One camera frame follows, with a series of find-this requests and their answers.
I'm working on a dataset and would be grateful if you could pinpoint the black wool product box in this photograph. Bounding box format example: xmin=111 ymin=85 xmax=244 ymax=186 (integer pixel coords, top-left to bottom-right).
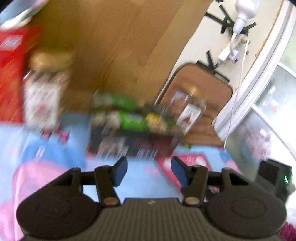
xmin=87 ymin=96 xmax=183 ymax=158

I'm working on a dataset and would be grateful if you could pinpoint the green snack bag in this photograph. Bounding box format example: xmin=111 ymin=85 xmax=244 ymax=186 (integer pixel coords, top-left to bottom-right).
xmin=91 ymin=91 xmax=148 ymax=132

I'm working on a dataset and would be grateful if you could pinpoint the green yellow packet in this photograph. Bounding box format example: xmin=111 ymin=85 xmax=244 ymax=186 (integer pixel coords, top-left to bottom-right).
xmin=145 ymin=113 xmax=176 ymax=135

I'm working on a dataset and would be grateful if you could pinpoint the pecan jar gold lid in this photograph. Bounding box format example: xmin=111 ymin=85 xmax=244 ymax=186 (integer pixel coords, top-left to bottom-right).
xmin=169 ymin=82 xmax=207 ymax=135

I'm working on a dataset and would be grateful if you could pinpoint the cartoon pig bed sheet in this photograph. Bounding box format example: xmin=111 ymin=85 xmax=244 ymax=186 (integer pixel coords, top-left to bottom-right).
xmin=0 ymin=111 xmax=242 ymax=241

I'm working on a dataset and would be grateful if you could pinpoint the brown seat cushion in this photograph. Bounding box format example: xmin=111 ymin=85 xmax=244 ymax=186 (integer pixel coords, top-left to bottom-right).
xmin=157 ymin=63 xmax=233 ymax=147

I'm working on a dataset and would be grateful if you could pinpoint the cashew jar gold lid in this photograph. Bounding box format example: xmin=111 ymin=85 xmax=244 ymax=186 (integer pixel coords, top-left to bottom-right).
xmin=21 ymin=49 xmax=75 ymax=132

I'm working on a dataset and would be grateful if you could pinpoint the white power strip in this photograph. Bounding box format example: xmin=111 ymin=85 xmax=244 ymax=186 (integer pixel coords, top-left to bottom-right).
xmin=218 ymin=35 xmax=250 ymax=64

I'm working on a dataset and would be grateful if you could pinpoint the wooden headboard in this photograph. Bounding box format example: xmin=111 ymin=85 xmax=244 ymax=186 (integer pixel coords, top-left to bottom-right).
xmin=33 ymin=1 xmax=210 ymax=111

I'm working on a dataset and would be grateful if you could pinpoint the red gift bag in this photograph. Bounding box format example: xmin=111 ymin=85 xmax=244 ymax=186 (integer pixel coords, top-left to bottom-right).
xmin=1 ymin=25 xmax=43 ymax=123

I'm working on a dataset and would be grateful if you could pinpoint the white light bulb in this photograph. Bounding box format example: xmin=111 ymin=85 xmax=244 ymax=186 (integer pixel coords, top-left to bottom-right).
xmin=233 ymin=0 xmax=259 ymax=35

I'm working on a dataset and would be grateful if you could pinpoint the window frame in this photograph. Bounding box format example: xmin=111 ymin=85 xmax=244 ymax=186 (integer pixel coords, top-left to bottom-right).
xmin=215 ymin=1 xmax=295 ymax=168

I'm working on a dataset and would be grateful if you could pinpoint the white charging cable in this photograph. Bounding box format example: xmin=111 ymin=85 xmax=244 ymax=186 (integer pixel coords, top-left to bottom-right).
xmin=223 ymin=39 xmax=251 ymax=149

